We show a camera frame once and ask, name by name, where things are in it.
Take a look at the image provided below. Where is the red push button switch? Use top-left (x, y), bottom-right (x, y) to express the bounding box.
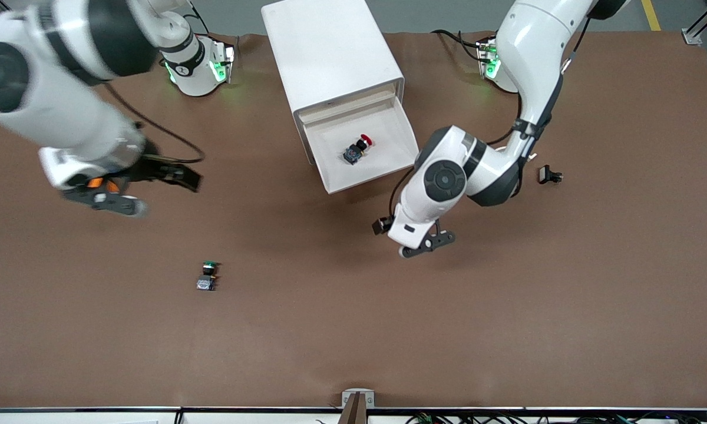
top-left (342, 134), bottom-right (375, 166)

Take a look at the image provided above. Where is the orange black button box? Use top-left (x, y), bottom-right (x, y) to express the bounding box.
top-left (86, 177), bottom-right (121, 195)

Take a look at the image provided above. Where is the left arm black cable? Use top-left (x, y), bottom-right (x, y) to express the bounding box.
top-left (387, 16), bottom-right (591, 223)

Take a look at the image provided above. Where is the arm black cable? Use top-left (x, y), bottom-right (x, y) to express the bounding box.
top-left (387, 16), bottom-right (591, 223)
top-left (103, 82), bottom-right (206, 164)

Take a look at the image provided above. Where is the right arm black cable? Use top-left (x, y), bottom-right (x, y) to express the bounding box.
top-left (103, 82), bottom-right (206, 164)

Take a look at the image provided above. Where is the green push button switch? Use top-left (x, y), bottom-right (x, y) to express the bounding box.
top-left (196, 260), bottom-right (221, 292)

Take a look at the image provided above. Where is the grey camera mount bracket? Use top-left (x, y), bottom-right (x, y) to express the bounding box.
top-left (337, 389), bottom-right (376, 424)

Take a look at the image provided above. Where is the black base power cable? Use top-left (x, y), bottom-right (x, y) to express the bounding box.
top-left (433, 29), bottom-right (485, 62)

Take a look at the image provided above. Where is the aluminium frame profile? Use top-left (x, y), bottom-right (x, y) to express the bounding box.
top-left (682, 0), bottom-right (707, 47)

